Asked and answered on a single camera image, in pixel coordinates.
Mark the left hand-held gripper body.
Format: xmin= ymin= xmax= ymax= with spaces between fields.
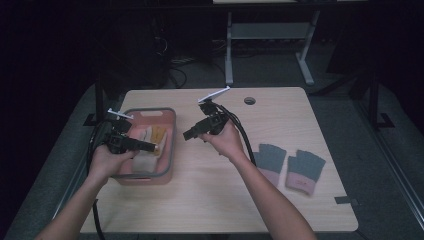
xmin=102 ymin=108 xmax=134 ymax=155

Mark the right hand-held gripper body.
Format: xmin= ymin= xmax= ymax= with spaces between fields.
xmin=197 ymin=85 xmax=231 ymax=136

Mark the beige glove with orange animal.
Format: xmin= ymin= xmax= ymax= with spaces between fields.
xmin=146 ymin=124 xmax=169 ymax=158

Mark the pink basin with grey rim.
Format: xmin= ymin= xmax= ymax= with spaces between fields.
xmin=105 ymin=107 xmax=177 ymax=186

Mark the grey and pink fingerless glove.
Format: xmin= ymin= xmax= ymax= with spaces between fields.
xmin=252 ymin=143 xmax=288 ymax=188
xmin=284 ymin=149 xmax=327 ymax=196

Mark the person's left hand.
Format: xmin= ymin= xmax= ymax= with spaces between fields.
xmin=88 ymin=143 xmax=139 ymax=183

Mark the person's right hand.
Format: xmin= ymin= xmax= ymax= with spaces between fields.
xmin=199 ymin=121 xmax=249 ymax=164

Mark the black metal stand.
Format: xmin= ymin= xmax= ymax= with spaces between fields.
xmin=83 ymin=74 xmax=106 ymax=129
xmin=368 ymin=71 xmax=396 ymax=130

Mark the black tape strip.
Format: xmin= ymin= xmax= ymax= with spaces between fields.
xmin=334 ymin=196 xmax=359 ymax=206

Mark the right hand-held gripper black cable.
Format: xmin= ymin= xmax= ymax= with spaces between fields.
xmin=213 ymin=102 xmax=258 ymax=167

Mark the hand-held gripper black cable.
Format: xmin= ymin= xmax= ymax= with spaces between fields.
xmin=213 ymin=102 xmax=258 ymax=167
xmin=85 ymin=119 xmax=114 ymax=240

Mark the tangle of floor cables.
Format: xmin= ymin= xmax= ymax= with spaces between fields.
xmin=153 ymin=33 xmax=228 ymax=89

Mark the left hand-held gripper black cable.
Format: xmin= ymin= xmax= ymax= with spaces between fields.
xmin=85 ymin=119 xmax=114 ymax=240

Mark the white metal desk frame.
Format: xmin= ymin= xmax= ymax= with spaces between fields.
xmin=223 ymin=9 xmax=322 ymax=87

